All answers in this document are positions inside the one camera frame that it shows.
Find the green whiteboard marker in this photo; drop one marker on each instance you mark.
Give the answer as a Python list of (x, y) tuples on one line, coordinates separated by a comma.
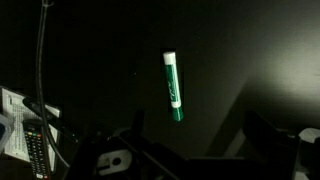
[(172, 86)]

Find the black pen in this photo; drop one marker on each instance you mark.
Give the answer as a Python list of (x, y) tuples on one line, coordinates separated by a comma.
[(53, 121)]

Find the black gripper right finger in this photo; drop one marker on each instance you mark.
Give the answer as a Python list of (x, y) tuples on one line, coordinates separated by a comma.
[(260, 133)]

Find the black remote control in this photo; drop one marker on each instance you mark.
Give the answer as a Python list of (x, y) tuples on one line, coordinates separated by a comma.
[(35, 150)]

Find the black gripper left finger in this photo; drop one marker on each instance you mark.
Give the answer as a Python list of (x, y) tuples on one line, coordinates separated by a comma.
[(139, 125)]

